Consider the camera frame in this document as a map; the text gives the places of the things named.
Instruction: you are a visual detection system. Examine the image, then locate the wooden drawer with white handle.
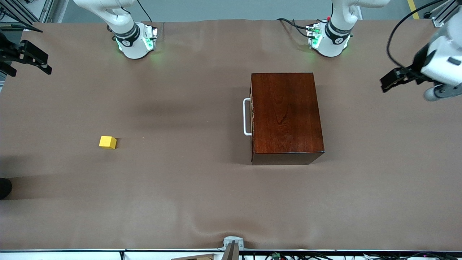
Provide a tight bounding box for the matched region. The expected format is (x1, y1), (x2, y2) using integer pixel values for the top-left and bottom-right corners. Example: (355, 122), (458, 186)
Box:
(243, 97), (253, 137)

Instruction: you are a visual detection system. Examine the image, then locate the yellow cube block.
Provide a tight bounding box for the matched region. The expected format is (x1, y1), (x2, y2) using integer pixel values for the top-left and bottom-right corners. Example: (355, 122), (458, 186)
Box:
(99, 136), (117, 150)

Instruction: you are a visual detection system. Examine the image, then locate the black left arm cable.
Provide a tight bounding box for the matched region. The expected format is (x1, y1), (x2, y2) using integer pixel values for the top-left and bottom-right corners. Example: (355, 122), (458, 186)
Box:
(387, 0), (450, 68)

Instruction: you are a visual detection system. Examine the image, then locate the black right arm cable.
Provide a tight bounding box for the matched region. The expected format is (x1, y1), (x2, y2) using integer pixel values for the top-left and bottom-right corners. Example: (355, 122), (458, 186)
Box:
(0, 22), (43, 34)

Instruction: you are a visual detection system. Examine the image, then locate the dark red wooden cabinet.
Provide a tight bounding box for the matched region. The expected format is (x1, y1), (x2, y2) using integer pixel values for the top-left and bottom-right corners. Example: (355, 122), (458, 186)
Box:
(250, 72), (325, 166)

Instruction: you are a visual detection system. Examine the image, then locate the brown board piece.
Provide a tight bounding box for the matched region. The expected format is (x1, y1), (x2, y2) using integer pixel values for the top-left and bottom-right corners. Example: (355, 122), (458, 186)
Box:
(171, 253), (217, 260)

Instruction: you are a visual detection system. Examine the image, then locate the black power cable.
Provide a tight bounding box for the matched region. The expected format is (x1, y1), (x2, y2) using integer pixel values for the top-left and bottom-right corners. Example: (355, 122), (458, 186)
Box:
(276, 18), (311, 37)
(136, 0), (151, 22)

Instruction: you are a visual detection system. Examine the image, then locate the white table edge rail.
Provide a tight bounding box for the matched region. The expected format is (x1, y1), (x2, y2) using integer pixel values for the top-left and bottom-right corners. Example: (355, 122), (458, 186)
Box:
(0, 249), (462, 260)

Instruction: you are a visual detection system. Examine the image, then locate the grey metal bracket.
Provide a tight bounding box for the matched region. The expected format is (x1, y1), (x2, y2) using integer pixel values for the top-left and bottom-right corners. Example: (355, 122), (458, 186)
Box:
(218, 236), (245, 260)

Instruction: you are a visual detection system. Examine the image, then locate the black round object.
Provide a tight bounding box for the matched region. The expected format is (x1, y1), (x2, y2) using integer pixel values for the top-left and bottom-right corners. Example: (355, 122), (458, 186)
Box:
(0, 178), (13, 200)

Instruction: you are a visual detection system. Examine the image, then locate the aluminium frame profile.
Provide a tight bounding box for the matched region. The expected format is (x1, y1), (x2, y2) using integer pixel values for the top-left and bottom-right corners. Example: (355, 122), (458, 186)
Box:
(431, 0), (462, 28)
(0, 0), (55, 31)

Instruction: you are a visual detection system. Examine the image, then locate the brown table cover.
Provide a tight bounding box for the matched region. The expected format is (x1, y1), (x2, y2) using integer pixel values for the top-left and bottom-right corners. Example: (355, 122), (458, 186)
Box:
(0, 19), (462, 252)

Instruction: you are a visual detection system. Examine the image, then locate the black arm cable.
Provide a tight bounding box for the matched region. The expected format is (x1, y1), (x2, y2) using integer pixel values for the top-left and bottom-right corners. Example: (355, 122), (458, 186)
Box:
(0, 22), (43, 34)
(387, 0), (450, 68)

